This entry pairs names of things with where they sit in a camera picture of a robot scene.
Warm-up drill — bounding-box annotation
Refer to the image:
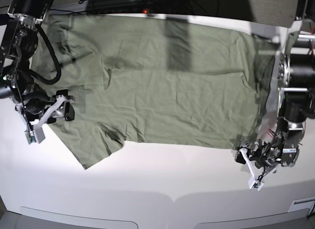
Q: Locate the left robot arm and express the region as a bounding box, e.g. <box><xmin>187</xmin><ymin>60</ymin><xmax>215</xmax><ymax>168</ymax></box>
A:
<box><xmin>235</xmin><ymin>0</ymin><xmax>315</xmax><ymax>174</ymax></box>

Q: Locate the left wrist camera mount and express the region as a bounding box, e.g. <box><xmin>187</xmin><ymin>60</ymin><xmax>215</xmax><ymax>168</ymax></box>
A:
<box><xmin>239</xmin><ymin>141</ymin><xmax>277</xmax><ymax>192</ymax></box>

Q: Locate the black aluminium frame rail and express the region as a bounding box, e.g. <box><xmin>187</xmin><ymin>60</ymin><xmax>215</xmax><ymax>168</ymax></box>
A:
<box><xmin>50</xmin><ymin>0</ymin><xmax>221</xmax><ymax>16</ymax></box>

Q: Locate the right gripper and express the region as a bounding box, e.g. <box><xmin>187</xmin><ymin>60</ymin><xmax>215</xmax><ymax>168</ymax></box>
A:
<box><xmin>23</xmin><ymin>90</ymin><xmax>75</xmax><ymax>123</ymax></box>

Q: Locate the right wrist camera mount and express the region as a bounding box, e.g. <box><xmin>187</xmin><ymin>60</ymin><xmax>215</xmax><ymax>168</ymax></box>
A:
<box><xmin>13</xmin><ymin>95</ymin><xmax>75</xmax><ymax>144</ymax></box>

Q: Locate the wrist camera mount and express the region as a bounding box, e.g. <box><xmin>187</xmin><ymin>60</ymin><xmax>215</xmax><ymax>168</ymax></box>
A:
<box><xmin>239</xmin><ymin>141</ymin><xmax>277</xmax><ymax>192</ymax></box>
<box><xmin>13</xmin><ymin>95</ymin><xmax>75</xmax><ymax>144</ymax></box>

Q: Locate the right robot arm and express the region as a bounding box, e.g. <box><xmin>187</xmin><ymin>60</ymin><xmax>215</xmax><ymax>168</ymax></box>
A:
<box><xmin>0</xmin><ymin>0</ymin><xmax>75</xmax><ymax>124</ymax></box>

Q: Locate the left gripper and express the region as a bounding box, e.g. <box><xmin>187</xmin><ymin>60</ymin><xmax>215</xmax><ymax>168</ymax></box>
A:
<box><xmin>235</xmin><ymin>142</ymin><xmax>281</xmax><ymax>168</ymax></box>

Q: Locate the green T-shirt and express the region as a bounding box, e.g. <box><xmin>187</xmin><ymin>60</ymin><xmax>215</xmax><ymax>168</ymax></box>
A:
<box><xmin>42</xmin><ymin>15</ymin><xmax>277</xmax><ymax>168</ymax></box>

